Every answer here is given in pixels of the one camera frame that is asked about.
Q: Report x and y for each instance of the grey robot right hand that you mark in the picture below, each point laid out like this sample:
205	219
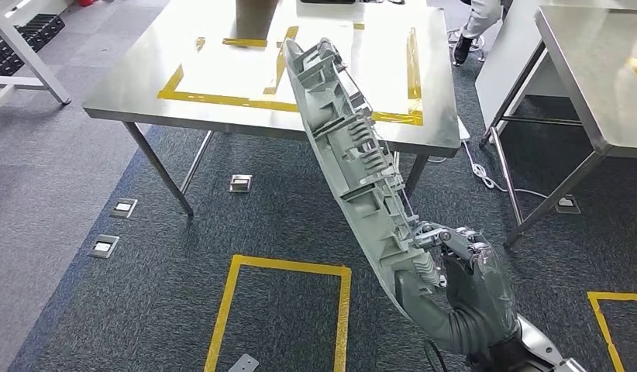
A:
477	287

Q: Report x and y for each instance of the silver plastic wheel hubcap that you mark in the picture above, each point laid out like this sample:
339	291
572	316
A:
349	149

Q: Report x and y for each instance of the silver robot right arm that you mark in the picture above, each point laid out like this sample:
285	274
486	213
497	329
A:
483	339

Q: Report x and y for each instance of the stainless steel workbench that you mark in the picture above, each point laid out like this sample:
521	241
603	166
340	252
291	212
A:
144	102

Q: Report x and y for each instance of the metal floor socket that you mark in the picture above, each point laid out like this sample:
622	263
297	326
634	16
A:
241	184
567	204
123	208
104	246

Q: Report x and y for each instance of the white table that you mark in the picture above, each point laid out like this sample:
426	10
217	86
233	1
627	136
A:
508	67

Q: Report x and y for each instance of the stainless steel table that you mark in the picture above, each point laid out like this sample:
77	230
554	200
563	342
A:
596	77

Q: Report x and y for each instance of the person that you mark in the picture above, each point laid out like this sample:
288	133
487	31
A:
477	20

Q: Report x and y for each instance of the black equipment case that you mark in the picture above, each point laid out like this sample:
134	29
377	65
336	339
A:
329	1

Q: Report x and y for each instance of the black trays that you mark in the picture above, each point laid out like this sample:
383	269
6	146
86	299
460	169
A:
41	25

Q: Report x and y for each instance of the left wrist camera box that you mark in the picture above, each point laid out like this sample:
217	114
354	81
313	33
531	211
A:
244	363

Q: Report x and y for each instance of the white metal rack frame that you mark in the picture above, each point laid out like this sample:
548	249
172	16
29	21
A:
36	65

